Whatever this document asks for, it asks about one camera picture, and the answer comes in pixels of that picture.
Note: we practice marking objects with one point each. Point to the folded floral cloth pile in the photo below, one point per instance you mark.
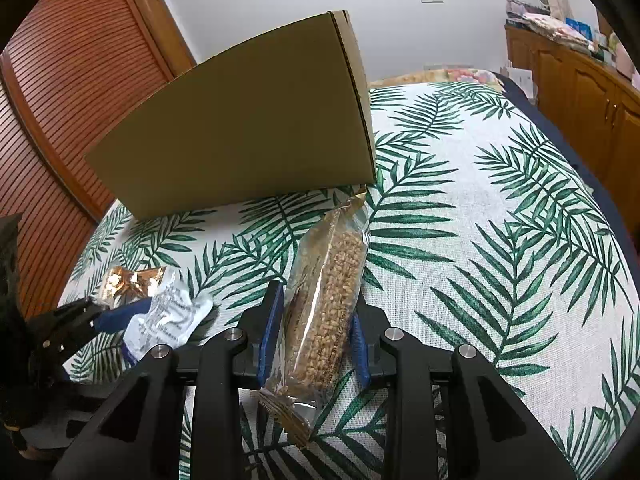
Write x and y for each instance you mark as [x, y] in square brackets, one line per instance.
[558, 32]

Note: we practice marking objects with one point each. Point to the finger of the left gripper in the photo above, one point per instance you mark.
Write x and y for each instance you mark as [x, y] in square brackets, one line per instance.
[115, 320]
[67, 329]

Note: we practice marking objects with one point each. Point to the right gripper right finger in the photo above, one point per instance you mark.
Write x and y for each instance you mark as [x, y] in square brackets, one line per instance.
[372, 364]

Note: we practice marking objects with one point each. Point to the gold brown candy packet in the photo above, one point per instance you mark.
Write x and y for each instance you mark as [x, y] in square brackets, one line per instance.
[121, 286]

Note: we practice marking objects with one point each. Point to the blue white snack packet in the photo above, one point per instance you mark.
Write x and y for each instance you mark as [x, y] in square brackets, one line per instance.
[172, 317]

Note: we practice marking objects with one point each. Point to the brown cardboard box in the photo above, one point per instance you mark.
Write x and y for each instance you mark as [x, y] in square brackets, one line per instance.
[286, 111]

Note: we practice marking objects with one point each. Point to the floral bed blanket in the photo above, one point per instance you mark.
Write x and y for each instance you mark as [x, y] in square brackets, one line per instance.
[443, 74]

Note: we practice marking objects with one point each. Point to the wooden sideboard cabinet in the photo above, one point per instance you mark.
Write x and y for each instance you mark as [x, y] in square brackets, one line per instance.
[596, 110]

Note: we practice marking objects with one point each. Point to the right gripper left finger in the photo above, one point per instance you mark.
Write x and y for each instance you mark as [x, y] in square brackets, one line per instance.
[261, 326]

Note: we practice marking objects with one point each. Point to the palm leaf print cloth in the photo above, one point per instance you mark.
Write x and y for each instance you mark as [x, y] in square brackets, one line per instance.
[484, 230]

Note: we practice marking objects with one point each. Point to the wooden louvered wardrobe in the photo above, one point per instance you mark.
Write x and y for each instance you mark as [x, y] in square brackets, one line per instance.
[71, 71]

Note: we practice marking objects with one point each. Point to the puffed grain bar packet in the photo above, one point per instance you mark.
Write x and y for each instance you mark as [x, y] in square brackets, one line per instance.
[318, 306]

